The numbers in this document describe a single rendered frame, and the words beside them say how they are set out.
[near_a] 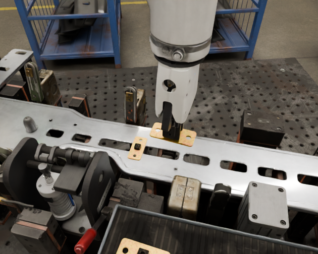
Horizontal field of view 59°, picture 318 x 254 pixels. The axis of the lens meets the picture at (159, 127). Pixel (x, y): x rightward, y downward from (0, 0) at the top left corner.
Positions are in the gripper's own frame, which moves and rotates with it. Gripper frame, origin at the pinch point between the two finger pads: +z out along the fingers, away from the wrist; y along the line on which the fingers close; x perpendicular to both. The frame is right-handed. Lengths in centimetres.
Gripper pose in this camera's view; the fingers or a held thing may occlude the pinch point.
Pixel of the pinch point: (173, 125)
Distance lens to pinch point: 51.8
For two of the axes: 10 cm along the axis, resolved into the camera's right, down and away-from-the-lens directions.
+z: -0.2, 7.0, 7.2
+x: -9.5, -2.4, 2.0
